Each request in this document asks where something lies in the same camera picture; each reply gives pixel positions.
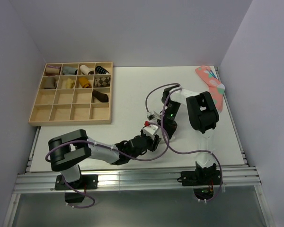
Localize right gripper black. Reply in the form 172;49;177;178
157;101;181;140

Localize white sock pair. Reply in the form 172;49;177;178
169;135;176;142

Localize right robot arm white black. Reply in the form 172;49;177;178
158;85;222;184

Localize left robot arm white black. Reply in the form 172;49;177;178
45;129;161;189

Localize pink patterned sock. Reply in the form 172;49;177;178
195;66;225;113

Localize dark brown rolled sock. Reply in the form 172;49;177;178
92;90;109;103

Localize checkered brown rolled sock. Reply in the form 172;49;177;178
94;77;111;88

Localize wooden compartment tray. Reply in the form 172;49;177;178
28;61;114;126

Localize black white striped rolled sock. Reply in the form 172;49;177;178
95;66;109;75

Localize mustard orange rolled sock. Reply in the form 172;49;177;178
78;77;92;88

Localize white brown rolled sock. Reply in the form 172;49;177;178
80;65;94;75

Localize pale yellow rolled sock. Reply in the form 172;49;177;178
65;78;75;89

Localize grey blue rolled sock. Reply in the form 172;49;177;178
62;66;78;75

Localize brown grey rolled sock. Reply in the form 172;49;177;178
44;77;57;89

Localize beige rolled sock purple band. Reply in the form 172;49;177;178
45;65;61;75

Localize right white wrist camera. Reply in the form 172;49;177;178
147;111;161;121

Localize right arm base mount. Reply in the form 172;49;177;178
177;168;222;200

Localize aluminium rail frame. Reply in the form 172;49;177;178
5;66;275;227

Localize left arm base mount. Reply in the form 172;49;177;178
54;175;98;205

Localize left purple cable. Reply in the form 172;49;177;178
45;122;171;210

